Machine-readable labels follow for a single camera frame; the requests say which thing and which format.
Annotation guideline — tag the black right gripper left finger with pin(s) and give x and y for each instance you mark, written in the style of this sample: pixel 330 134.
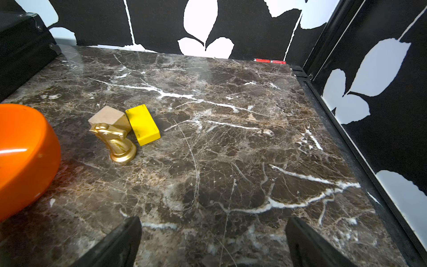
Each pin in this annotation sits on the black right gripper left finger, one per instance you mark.
pixel 118 249

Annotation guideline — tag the red pen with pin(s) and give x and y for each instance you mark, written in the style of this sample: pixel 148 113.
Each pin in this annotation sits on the red pen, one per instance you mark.
pixel 270 61

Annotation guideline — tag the plain wooden cube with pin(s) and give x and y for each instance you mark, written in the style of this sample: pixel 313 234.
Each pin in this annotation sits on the plain wooden cube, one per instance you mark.
pixel 112 117

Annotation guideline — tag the yellow wooden block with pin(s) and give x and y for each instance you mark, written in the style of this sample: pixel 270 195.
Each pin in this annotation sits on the yellow wooden block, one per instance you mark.
pixel 143 125

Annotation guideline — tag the gold chess knight piece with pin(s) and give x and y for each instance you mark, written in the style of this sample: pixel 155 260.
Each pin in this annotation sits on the gold chess knight piece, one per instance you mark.
pixel 122 150

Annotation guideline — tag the orange plastic bowl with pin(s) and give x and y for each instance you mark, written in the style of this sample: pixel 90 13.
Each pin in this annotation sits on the orange plastic bowl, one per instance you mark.
pixel 30 157

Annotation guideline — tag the black carrying case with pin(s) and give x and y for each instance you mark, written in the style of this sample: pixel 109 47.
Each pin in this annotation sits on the black carrying case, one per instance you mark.
pixel 27 46

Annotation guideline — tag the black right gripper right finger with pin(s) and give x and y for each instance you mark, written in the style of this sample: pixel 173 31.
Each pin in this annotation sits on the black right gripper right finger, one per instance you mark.
pixel 310 249

